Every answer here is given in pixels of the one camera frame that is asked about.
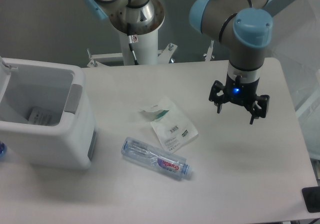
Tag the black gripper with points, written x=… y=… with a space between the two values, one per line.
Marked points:
x=242 y=94

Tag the white medical wrapper package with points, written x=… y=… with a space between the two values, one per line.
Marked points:
x=170 y=124

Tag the clear plastic water bottle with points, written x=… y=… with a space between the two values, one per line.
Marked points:
x=156 y=159

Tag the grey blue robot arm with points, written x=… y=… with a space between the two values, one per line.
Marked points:
x=243 y=26

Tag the white trash can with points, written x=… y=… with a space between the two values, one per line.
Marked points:
x=69 y=140

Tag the plastic covered equipment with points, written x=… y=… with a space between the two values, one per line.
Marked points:
x=295 y=43

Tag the black device at edge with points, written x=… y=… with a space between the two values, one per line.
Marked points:
x=311 y=198

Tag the small packet in bin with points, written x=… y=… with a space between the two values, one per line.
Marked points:
x=40 y=116

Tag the blue bottle cap at edge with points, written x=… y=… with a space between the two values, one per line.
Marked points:
x=3 y=149

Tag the white pedestal foot frame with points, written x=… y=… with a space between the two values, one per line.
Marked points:
x=164 y=56

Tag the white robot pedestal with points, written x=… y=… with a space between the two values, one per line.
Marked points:
x=145 y=48

